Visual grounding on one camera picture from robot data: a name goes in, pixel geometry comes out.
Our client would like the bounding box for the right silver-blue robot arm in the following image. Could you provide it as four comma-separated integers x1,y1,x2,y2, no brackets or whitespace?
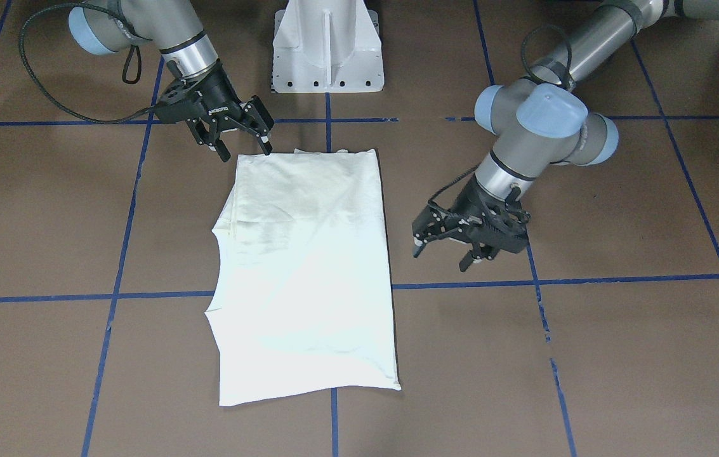
69,1,274,161

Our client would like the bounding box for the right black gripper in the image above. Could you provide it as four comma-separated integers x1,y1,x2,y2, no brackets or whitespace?
154,60,274,162

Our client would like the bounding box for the cream long-sleeve cat shirt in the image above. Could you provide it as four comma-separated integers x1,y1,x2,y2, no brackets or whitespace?
205,149,402,407

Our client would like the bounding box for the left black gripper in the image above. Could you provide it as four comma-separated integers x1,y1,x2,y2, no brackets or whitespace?
411,175,531,272

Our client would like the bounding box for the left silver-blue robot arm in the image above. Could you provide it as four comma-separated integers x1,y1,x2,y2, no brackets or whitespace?
411,1,719,271

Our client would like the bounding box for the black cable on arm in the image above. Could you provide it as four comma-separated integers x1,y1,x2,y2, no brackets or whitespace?
426,24,574,207
18,2,166,125

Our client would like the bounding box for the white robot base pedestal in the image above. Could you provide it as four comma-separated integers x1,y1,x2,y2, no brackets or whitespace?
270,1,385,95

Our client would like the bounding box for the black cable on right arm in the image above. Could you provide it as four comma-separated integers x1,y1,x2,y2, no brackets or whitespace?
18,2,166,125

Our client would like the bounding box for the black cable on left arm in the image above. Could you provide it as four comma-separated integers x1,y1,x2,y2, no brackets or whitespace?
426,24,574,207

